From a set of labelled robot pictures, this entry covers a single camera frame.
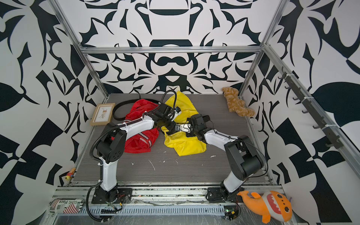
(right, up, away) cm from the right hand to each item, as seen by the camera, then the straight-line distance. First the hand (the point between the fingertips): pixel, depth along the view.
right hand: (188, 119), depth 94 cm
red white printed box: (-61, -40, -25) cm, 77 cm away
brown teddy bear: (+35, +11, +11) cm, 38 cm away
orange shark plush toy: (+37, -37, -29) cm, 60 cm away
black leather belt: (-55, +8, +16) cm, 58 cm away
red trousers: (-29, -14, -5) cm, 32 cm away
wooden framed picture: (-63, +3, +12) cm, 64 cm away
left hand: (-9, -1, +2) cm, 9 cm away
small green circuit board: (+19, -45, -22) cm, 54 cm away
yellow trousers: (-8, -14, -5) cm, 16 cm away
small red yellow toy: (-70, -31, -11) cm, 77 cm away
